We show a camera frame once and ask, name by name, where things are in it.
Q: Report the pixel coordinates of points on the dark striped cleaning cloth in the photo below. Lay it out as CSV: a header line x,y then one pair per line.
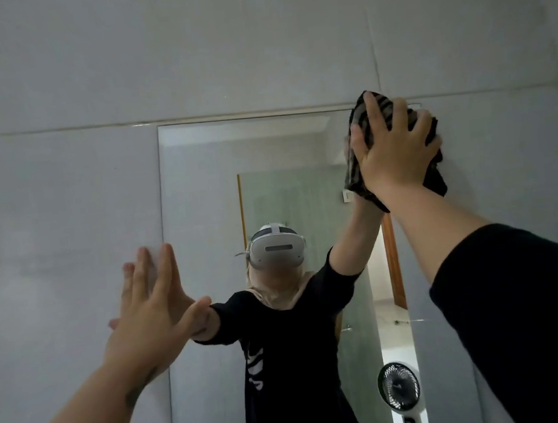
x,y
435,180

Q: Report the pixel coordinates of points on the person's right hand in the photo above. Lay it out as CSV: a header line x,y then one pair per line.
x,y
395,157

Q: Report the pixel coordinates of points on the person's left thumb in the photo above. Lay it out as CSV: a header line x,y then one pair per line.
x,y
195,318

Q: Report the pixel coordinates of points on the frameless wall mirror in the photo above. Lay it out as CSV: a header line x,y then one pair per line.
x,y
198,202

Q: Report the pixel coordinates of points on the white black electric fan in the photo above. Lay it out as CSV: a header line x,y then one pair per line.
x,y
399,387

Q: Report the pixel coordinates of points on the person's left little finger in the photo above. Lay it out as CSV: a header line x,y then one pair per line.
x,y
115,324

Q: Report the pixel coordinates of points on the person's right thumb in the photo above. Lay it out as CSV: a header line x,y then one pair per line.
x,y
359,150

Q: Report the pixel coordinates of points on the person's left hand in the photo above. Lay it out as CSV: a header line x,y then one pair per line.
x,y
147,332

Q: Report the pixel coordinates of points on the person's right forearm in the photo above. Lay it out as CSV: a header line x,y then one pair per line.
x,y
430,230

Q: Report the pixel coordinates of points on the person's left forearm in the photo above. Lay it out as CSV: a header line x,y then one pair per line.
x,y
101,411

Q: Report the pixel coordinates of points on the person's right little finger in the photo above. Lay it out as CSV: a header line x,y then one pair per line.
x,y
432,150

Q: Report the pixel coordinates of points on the person's right middle finger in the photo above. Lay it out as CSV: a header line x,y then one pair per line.
x,y
399,115

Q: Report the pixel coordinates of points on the person's left middle finger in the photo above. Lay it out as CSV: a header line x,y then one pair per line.
x,y
141,280

